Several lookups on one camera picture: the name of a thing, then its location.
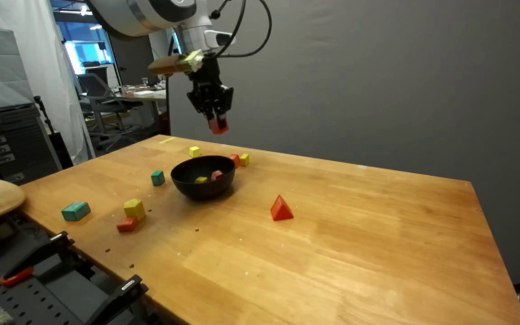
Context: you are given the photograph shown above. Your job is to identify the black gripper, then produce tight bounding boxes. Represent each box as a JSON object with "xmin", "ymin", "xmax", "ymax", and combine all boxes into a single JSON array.
[{"xmin": 185, "ymin": 54, "xmax": 236, "ymax": 124}]

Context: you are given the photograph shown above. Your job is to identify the small red cube block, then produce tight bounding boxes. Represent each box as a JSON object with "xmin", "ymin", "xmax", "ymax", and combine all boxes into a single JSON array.
[{"xmin": 207, "ymin": 115, "xmax": 230, "ymax": 135}]

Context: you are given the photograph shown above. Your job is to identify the red wedge block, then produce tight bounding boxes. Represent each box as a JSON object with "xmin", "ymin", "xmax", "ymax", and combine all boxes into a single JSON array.
[{"xmin": 268, "ymin": 193, "xmax": 295, "ymax": 222}]

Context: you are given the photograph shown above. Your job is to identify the black bowl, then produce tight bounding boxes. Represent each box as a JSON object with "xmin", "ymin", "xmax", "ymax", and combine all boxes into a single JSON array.
[{"xmin": 169, "ymin": 153, "xmax": 238, "ymax": 202}]

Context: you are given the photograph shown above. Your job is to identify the background desk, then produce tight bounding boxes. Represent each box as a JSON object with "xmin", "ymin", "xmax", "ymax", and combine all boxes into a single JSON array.
[{"xmin": 117, "ymin": 83, "xmax": 171, "ymax": 105}]

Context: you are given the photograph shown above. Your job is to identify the small green cube block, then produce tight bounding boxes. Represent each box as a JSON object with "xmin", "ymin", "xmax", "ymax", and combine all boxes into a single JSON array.
[{"xmin": 149, "ymin": 168, "xmax": 167, "ymax": 188}]

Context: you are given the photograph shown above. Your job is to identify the office chair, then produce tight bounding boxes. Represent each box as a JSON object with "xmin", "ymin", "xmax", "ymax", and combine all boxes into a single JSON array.
[{"xmin": 77, "ymin": 70, "xmax": 129, "ymax": 151}]

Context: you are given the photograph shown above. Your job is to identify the yellow hexagonal block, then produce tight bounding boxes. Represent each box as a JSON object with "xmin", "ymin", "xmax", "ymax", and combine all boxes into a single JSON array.
[{"xmin": 120, "ymin": 197, "xmax": 147, "ymax": 222}]

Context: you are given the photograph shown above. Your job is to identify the blue lit window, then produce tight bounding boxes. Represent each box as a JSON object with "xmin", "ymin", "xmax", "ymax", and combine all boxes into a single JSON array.
[{"xmin": 59, "ymin": 16, "xmax": 117, "ymax": 77}]

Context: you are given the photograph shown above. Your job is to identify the flat red rectangular block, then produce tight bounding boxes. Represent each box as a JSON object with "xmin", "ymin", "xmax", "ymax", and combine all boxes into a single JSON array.
[{"xmin": 115, "ymin": 216, "xmax": 140, "ymax": 235}]

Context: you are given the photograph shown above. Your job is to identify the black tripod stand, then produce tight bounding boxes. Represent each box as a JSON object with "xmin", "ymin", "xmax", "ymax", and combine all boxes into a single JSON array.
[{"xmin": 32, "ymin": 94, "xmax": 75, "ymax": 170}]

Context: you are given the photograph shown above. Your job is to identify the large green rectangular block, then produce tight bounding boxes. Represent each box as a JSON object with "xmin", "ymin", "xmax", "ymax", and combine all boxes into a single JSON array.
[{"xmin": 59, "ymin": 200, "xmax": 91, "ymax": 222}]

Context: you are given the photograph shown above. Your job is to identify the grey fabric backdrop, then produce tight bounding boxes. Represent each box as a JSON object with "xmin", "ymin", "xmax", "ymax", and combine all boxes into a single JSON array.
[{"xmin": 165, "ymin": 0, "xmax": 520, "ymax": 285}]

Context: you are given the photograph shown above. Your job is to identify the black cabinet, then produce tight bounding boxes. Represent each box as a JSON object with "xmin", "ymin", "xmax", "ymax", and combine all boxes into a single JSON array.
[{"xmin": 0, "ymin": 103, "xmax": 63, "ymax": 186}]

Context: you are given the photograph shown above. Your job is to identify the grey panel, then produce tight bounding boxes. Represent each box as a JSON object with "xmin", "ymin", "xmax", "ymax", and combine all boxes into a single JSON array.
[{"xmin": 0, "ymin": 25, "xmax": 35, "ymax": 114}]

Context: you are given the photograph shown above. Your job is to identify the round wooden table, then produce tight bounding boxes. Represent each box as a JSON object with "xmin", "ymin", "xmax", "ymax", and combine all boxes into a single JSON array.
[{"xmin": 0, "ymin": 175, "xmax": 28, "ymax": 229}]

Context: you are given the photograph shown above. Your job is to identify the tan wrist camera box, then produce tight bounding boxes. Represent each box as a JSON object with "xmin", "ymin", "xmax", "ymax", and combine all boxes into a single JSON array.
[{"xmin": 146, "ymin": 50, "xmax": 205, "ymax": 77}]

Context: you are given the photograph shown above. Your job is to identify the black cable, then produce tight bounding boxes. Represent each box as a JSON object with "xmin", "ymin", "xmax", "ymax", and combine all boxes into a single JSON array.
[{"xmin": 207, "ymin": 0, "xmax": 274, "ymax": 59}]

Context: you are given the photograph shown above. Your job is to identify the black clamp orange handle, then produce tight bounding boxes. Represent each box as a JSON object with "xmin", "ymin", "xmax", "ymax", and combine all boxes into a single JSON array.
[
  {"xmin": 0, "ymin": 231, "xmax": 77, "ymax": 289},
  {"xmin": 84, "ymin": 274, "xmax": 149, "ymax": 325}
]

